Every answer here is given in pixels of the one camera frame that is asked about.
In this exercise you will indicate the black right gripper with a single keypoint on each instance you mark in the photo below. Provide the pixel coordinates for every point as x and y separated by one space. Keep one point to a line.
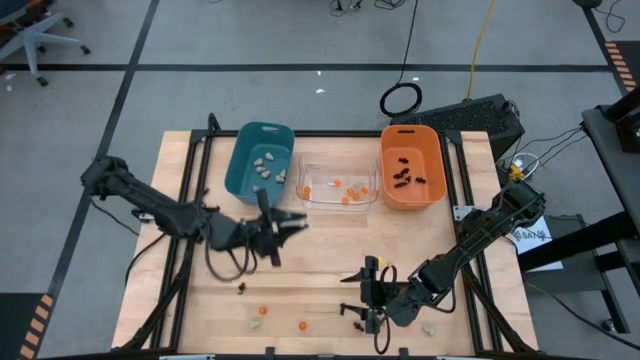
395 302

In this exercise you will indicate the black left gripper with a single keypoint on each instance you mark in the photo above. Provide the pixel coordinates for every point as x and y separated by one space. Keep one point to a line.
250 235

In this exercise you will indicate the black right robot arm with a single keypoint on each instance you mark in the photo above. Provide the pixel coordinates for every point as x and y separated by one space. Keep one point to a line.
480 235

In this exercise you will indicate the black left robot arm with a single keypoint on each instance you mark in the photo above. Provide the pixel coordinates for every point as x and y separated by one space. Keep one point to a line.
150 202

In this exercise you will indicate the clear plastic bin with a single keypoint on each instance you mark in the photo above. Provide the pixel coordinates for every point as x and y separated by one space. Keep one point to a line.
325 205

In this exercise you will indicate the teal plastic bin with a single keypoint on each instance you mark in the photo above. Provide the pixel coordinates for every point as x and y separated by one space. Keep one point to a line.
245 150

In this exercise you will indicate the orange plastic bin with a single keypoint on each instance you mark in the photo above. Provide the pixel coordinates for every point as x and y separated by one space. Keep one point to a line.
425 195

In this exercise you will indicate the white printed paper sheet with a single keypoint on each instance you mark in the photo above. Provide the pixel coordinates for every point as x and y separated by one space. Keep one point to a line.
540 252

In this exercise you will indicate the yellow plug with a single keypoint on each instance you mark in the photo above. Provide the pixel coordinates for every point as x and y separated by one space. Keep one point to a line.
515 172

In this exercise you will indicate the black perforated computer case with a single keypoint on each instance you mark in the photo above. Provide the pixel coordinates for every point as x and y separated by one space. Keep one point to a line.
465 117

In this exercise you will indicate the black metal desk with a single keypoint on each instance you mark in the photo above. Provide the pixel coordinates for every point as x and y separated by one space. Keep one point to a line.
615 165

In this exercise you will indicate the black orange striped floor mat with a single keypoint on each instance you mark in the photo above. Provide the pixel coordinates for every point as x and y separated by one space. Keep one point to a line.
25 325
622 65

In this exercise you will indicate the black box device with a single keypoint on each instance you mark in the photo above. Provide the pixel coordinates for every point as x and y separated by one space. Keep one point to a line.
627 130

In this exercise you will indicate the grey office chair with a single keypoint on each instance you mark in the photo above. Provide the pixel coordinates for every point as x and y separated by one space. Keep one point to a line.
35 37

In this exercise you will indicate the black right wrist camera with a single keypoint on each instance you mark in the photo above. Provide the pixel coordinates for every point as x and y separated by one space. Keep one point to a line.
370 267

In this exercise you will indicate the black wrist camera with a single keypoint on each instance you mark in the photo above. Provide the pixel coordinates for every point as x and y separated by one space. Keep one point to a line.
370 267
263 202

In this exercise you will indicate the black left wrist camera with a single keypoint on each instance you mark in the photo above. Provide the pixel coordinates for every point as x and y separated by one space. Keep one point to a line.
263 202

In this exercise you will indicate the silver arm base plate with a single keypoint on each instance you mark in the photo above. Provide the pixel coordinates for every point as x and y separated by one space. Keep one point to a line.
461 212
142 217

